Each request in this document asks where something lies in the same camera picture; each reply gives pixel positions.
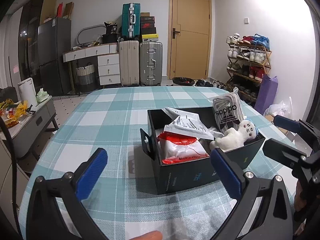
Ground beige suitcase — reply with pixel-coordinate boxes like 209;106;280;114
117;39;140;86

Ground white plush toy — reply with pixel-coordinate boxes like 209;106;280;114
209;119;260;153

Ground white desk with drawers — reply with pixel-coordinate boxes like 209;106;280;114
62;42;121;91

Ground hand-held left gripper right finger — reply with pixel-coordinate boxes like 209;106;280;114
209;147;295;240

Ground yellow wooden door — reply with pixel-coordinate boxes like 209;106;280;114
169;0;213;80

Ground shoes on floor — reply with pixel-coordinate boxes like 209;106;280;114
194;78;227;89

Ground grey refrigerator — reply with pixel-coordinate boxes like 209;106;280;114
37;17;72;96

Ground stack of shoe boxes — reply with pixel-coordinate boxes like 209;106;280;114
139;12;160;43

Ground dark sofa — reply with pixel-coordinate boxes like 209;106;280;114
0;86;19;103

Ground purple bag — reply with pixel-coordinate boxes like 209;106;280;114
254;74;279;115

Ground white plastic bag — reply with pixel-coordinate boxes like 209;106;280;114
264;96;293;121

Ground black cardboard box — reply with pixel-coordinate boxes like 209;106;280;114
139;106;266;195

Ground black floor basket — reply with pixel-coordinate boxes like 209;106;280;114
172;76;195;86

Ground dark glass cabinet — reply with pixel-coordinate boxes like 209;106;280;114
19;0;58;88

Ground teal suitcase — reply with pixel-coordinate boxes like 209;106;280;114
121;3;142;41

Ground oval mirror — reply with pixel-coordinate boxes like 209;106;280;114
76;24;106;47

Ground silver suitcase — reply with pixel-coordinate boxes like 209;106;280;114
139;41;164;87

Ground person's right hand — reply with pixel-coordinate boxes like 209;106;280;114
293;180;304;212

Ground yellow snack bags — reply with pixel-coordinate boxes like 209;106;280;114
0;99;28;128

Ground black cable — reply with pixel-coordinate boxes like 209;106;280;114
0;116;18;207

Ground light green soft item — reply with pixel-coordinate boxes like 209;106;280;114
36;88;50;103

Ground teal checked tablecloth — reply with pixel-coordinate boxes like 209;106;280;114
19;86;300;240

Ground red and white packet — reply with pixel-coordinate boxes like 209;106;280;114
157;132;210;165

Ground white printed mailer bag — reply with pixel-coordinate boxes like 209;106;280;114
163;107;215;141

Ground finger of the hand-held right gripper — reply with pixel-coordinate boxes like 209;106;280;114
262;139;313;178
273;114;313;141

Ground black printed white sock packet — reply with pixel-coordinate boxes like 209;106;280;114
212;87;247;133

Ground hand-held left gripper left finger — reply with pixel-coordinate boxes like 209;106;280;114
25;148;108;240

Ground brown cardboard box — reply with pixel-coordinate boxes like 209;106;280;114
63;1;75;20

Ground black shopping bag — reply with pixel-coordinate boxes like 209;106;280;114
102;21;120;44

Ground rows of shoes on rack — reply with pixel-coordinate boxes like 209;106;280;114
226;33;271;99

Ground grey coffee table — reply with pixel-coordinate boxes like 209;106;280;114
0;96;60;161

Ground tall cardboard box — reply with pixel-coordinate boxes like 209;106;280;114
41;0;58;25

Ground white cylindrical bin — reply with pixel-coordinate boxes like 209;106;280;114
17;77;38;107

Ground wooden shoe rack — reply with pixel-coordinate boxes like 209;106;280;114
226;40;273;103

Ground person's left hand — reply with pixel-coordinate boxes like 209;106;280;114
129;230;164;240

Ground woven laundry basket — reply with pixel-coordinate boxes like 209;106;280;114
75;63;97;93

